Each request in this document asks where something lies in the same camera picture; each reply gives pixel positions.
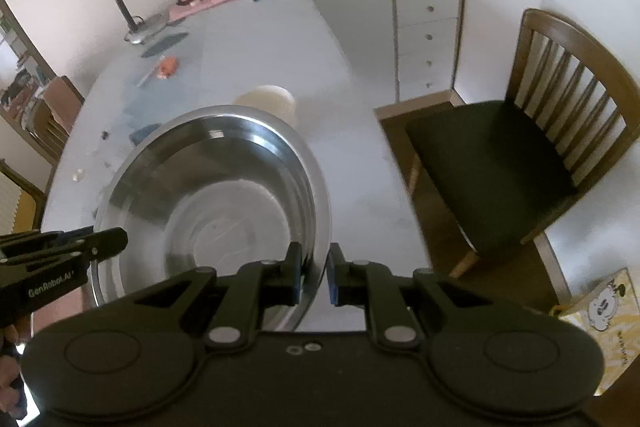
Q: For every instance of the cream bowl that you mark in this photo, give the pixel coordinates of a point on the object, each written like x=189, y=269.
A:
x=265, y=97

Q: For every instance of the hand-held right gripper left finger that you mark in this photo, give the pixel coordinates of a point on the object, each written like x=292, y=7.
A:
x=297, y=278

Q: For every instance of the orange tape measure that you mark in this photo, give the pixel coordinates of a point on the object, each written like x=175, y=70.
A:
x=167, y=67

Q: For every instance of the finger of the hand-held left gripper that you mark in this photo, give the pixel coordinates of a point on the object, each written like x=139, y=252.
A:
x=107, y=241
x=45, y=238

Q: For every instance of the wooden chair with dark seat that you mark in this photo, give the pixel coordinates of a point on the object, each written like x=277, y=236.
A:
x=490, y=157

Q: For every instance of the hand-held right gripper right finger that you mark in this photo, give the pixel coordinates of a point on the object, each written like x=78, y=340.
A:
x=331, y=282

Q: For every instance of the sofa with white cover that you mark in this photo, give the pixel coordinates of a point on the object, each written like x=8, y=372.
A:
x=15, y=207

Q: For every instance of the stainless steel bowl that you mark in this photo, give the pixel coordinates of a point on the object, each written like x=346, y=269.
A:
x=225, y=207

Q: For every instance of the pink towel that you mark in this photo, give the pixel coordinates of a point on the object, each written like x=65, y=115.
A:
x=62, y=99

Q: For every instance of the white drawer cabinet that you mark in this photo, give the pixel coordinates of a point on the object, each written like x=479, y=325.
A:
x=350, y=32

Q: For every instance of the yellow cartoon box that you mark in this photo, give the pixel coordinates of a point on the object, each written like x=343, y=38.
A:
x=600, y=307

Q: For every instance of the blue printed table mat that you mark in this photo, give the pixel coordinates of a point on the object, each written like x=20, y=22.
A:
x=165, y=42

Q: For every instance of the person's left hand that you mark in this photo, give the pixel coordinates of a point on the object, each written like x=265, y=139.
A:
x=7, y=372

